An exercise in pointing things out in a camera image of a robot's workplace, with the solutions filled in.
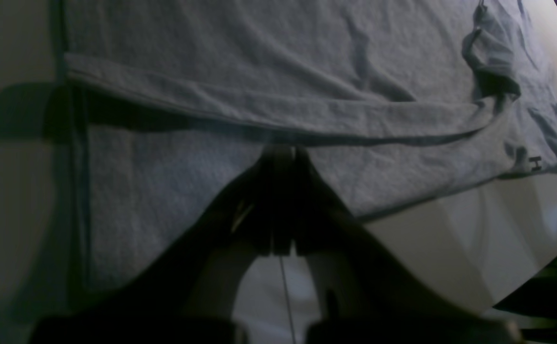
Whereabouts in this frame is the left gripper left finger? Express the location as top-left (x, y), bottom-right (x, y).
top-left (30, 146), bottom-right (279, 344)

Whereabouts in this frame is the grey T-shirt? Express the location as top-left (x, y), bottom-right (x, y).
top-left (64, 0), bottom-right (557, 291)

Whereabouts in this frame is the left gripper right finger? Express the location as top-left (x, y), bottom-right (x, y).
top-left (294, 147), bottom-right (523, 344)

